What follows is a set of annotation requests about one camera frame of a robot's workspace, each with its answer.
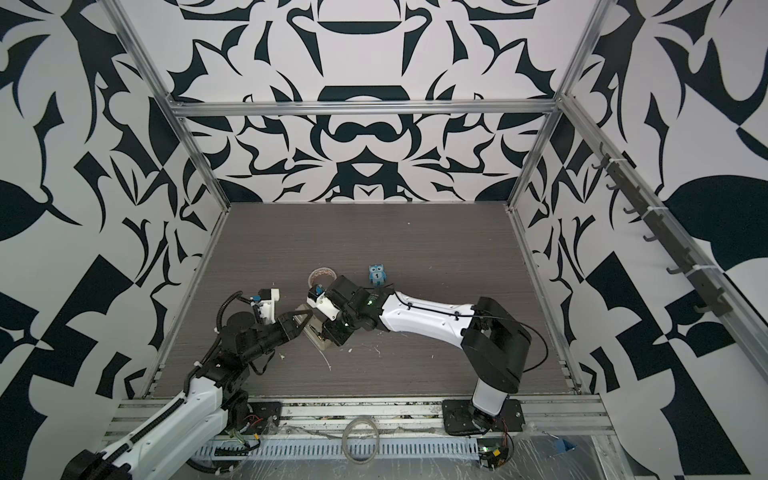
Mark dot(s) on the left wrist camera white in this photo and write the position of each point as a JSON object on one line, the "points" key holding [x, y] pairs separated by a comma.
{"points": [[264, 305]]}

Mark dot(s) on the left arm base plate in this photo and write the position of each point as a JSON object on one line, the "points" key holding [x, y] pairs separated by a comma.
{"points": [[262, 417]]}

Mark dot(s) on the white remote control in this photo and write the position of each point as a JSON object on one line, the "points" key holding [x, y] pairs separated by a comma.
{"points": [[320, 342]]}

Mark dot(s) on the white slotted cable duct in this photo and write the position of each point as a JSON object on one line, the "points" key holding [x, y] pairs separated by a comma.
{"points": [[328, 449]]}

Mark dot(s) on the blue owl toy block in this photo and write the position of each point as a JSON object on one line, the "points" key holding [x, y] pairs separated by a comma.
{"points": [[377, 275]]}

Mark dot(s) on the small electronics board green LED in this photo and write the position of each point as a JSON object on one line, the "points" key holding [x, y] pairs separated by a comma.
{"points": [[495, 456]]}

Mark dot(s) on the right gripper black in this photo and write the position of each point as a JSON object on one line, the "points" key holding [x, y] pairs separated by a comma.
{"points": [[334, 335]]}

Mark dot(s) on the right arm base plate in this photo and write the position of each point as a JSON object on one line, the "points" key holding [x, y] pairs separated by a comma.
{"points": [[461, 418]]}

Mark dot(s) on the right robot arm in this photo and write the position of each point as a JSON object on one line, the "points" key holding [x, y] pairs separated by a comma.
{"points": [[495, 344]]}

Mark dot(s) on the blue tape piece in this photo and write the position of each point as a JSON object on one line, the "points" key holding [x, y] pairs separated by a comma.
{"points": [[563, 446]]}

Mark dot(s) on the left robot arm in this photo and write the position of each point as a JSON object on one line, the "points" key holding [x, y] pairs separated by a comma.
{"points": [[212, 399]]}

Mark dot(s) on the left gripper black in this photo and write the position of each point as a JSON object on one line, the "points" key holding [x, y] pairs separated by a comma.
{"points": [[286, 327]]}

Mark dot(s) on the roll of clear tape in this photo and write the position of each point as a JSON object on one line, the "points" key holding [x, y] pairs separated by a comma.
{"points": [[321, 277]]}

